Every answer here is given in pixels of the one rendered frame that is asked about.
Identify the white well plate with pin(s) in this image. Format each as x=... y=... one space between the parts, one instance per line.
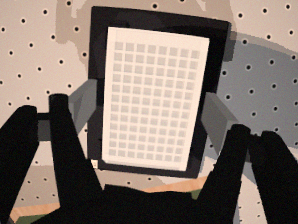
x=166 y=148

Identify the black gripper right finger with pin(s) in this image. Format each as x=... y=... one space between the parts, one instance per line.
x=277 y=181

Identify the black rectangular frame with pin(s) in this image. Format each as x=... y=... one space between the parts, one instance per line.
x=103 y=17

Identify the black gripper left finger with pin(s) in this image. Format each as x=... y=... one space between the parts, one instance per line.
x=81 y=193

